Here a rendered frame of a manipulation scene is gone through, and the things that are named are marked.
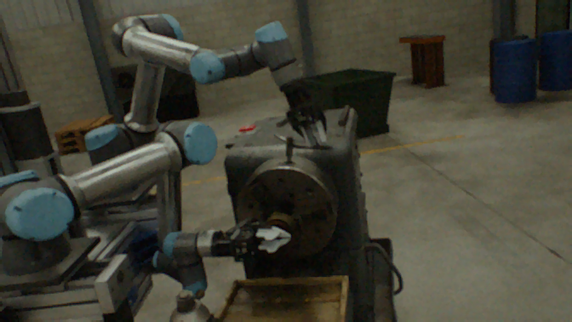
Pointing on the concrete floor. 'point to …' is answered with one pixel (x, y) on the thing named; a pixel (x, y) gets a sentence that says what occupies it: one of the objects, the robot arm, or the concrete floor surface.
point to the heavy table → (427, 43)
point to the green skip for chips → (356, 96)
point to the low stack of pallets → (76, 134)
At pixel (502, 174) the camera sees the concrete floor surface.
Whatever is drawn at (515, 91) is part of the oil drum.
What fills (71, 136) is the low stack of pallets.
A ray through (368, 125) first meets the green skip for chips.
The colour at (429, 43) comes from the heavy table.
